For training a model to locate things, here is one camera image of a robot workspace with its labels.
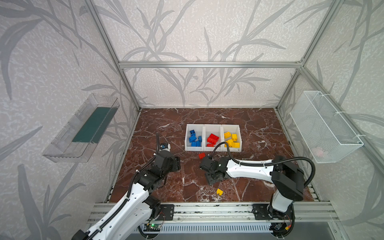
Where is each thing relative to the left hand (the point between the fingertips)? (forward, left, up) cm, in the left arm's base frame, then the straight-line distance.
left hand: (177, 154), depth 81 cm
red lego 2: (+13, -19, -11) cm, 25 cm away
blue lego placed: (+12, -8, -10) cm, 18 cm away
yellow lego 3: (+13, -32, -9) cm, 36 cm away
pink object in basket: (-2, -70, +10) cm, 71 cm away
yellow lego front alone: (-16, -23, -12) cm, 31 cm away
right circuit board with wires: (-32, -52, -14) cm, 63 cm away
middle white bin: (+25, -23, -11) cm, 36 cm away
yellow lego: (+20, -31, -10) cm, 39 cm away
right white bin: (+24, -35, -8) cm, 43 cm away
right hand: (-7, -19, -10) cm, 22 cm away
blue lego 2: (+17, -7, -10) cm, 21 cm away
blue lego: (+20, -7, -10) cm, 24 cm away
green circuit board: (-32, +10, -13) cm, 36 cm away
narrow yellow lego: (+10, -35, -7) cm, 37 cm away
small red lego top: (+6, -13, -13) cm, 19 cm away
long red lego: (+15, -20, -10) cm, 27 cm away
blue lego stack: (+13, -11, -10) cm, 19 cm away
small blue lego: (+16, -12, -9) cm, 22 cm away
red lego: (+19, -21, -11) cm, 30 cm away
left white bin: (+23, -11, -10) cm, 28 cm away
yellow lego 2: (+18, -36, -10) cm, 41 cm away
